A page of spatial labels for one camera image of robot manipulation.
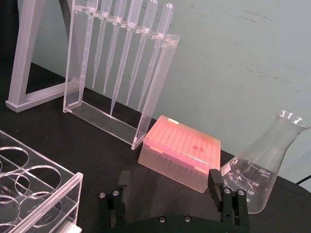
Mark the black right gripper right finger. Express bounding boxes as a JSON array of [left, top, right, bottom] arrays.
[[207, 168, 251, 230]]

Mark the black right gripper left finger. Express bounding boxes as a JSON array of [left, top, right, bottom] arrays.
[[98, 170, 132, 228]]

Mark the glass conical flask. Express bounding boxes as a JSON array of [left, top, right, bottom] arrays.
[[220, 109, 311, 215]]

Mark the black table cloth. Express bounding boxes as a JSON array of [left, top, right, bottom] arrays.
[[0, 62, 311, 233]]

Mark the clear acrylic tube rack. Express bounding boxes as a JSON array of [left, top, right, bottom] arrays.
[[0, 130, 83, 233]]

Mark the pink pipette tip box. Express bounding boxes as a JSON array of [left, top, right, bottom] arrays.
[[138, 115, 222, 194]]

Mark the clear acrylic pipette stand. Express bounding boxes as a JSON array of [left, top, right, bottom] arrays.
[[62, 0, 181, 150]]

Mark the thin black cable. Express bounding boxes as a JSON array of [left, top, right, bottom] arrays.
[[294, 172, 311, 185]]

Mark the white plastic frame stand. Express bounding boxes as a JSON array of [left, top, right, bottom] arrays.
[[5, 0, 68, 114]]

